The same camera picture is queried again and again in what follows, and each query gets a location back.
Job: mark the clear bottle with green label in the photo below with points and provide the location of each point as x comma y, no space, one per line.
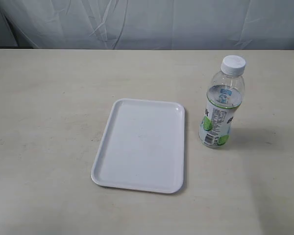
224,95

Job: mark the white rectangular plastic tray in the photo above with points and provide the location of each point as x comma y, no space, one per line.
142,147

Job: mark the white wrinkled backdrop cloth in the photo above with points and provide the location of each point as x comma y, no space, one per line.
147,24

